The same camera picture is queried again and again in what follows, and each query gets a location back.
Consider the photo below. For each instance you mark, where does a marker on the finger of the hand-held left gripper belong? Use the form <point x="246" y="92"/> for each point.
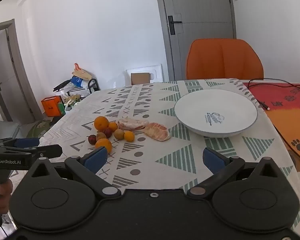
<point x="50" y="150"/>
<point x="27" y="142"/>

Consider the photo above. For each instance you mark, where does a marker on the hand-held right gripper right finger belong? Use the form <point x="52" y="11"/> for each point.
<point x="213" y="160"/>

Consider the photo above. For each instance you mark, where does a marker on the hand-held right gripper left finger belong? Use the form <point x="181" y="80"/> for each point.
<point x="96" y="158"/>

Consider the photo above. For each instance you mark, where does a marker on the large orange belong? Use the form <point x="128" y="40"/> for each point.
<point x="103" y="143"/>
<point x="101" y="123"/>

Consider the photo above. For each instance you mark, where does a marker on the red plum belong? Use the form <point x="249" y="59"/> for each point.
<point x="108" y="132"/>
<point x="92" y="139"/>

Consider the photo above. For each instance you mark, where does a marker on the brown-green round fruit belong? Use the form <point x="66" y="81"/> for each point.
<point x="119" y="134"/>
<point x="101" y="136"/>

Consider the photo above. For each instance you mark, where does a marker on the small orange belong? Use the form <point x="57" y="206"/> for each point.
<point x="113" y="126"/>
<point x="129" y="136"/>

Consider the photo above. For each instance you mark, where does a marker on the pale peeled pomelo piece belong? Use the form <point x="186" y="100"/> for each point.
<point x="133" y="124"/>

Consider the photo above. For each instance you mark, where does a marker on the white plate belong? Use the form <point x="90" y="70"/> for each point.
<point x="216" y="110"/>

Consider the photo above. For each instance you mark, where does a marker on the orange-pink peeled pomelo piece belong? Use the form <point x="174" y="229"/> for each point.
<point x="157" y="131"/>

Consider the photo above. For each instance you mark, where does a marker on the person's left hand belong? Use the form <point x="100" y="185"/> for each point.
<point x="2" y="197"/>

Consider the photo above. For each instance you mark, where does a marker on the camouflage bag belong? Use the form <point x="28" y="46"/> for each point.
<point x="38" y="130"/>

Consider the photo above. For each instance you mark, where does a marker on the white cushion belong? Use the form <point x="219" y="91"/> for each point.
<point x="3" y="130"/>

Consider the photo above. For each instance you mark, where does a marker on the orange box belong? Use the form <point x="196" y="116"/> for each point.
<point x="50" y="106"/>

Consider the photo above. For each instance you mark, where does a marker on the green box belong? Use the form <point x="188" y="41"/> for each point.
<point x="62" y="108"/>

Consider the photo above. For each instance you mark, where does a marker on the yellowish plastic bag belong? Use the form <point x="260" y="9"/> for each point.
<point x="72" y="100"/>

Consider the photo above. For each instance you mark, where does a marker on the grey side door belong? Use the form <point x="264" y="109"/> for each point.
<point x="7" y="80"/>

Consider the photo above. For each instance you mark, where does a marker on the black folded umbrella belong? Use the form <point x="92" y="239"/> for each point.
<point x="62" y="85"/>

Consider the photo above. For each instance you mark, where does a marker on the blue white plastic bag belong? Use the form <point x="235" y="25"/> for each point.
<point x="78" y="81"/>

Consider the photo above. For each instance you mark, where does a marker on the brown cardboard box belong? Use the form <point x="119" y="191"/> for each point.
<point x="140" y="78"/>

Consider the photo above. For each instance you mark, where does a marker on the orange chair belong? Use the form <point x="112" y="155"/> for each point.
<point x="222" y="60"/>

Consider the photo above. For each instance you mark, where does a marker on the white foam board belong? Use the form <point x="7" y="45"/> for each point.
<point x="156" y="71"/>

